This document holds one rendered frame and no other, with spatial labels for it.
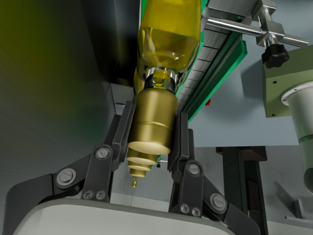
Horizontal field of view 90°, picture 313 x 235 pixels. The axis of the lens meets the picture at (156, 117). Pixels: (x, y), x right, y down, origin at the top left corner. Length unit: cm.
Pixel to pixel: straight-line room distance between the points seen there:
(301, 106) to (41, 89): 61
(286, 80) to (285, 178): 303
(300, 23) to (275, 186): 313
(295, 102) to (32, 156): 64
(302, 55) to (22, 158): 66
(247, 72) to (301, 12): 21
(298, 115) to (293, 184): 299
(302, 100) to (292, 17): 23
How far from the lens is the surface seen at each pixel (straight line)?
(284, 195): 353
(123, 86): 56
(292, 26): 59
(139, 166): 22
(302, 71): 60
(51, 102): 23
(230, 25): 28
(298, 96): 63
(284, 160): 363
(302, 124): 60
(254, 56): 63
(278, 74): 59
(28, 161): 22
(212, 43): 40
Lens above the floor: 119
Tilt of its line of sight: 26 degrees down
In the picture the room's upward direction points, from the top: 171 degrees counter-clockwise
